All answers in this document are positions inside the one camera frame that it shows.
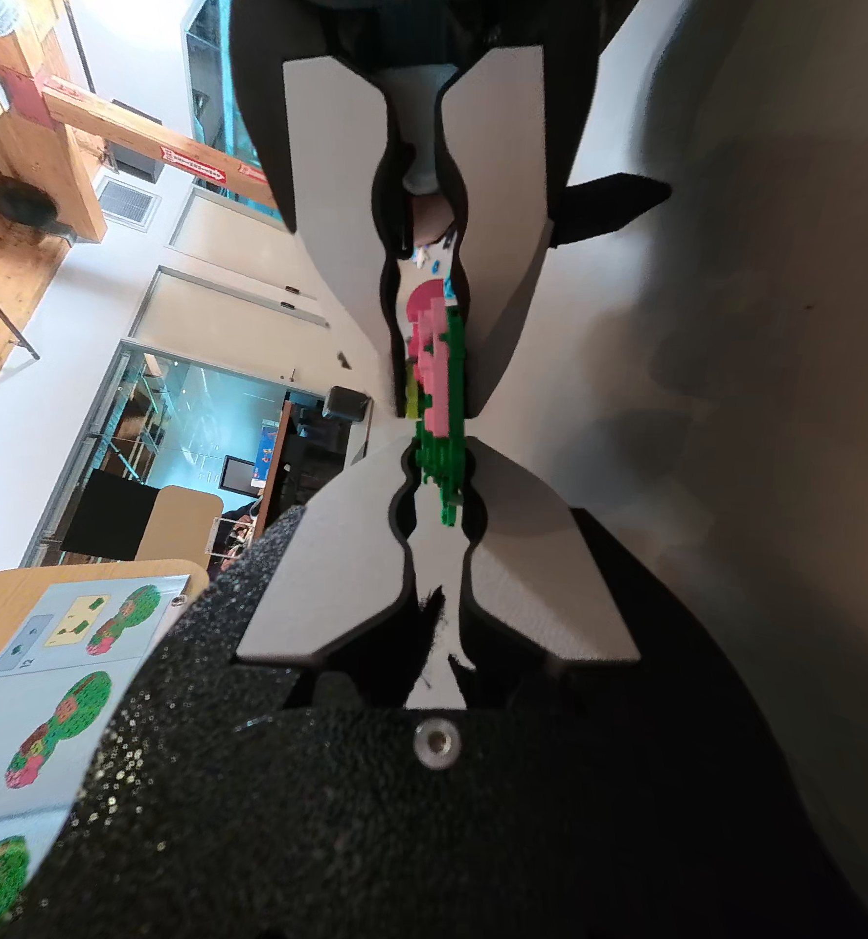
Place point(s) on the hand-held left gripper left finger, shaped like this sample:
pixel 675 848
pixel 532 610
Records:
pixel 324 565

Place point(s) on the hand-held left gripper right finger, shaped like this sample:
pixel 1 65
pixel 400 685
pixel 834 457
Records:
pixel 544 579

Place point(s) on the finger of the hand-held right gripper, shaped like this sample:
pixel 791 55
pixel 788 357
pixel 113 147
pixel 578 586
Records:
pixel 500 183
pixel 331 161

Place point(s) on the green and pink lego assembly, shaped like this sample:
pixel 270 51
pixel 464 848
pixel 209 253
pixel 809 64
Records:
pixel 445 440

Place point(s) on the yellow-green lego piece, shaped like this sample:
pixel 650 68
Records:
pixel 412 392

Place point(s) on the lego instruction booklet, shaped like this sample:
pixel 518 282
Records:
pixel 52 704

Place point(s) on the person's right hand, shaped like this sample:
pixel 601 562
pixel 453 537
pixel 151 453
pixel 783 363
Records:
pixel 434 220

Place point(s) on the blue printed box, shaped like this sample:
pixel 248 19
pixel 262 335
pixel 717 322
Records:
pixel 265 455

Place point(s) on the computer monitor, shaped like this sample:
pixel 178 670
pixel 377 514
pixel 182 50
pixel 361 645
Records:
pixel 237 473

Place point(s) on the light wooden board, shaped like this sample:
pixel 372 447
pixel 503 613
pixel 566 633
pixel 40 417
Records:
pixel 181 524

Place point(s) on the glass office window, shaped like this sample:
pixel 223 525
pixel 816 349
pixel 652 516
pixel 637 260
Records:
pixel 184 425

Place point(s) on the white air vent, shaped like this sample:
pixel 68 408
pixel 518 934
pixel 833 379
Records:
pixel 127 202

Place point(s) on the black partition panel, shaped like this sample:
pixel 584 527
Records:
pixel 107 513

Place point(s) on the black round ceiling speaker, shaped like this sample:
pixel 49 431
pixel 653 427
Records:
pixel 23 205

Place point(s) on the thin metal rod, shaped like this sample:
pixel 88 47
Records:
pixel 1 308

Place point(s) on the small black camera device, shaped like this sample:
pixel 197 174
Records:
pixel 346 403

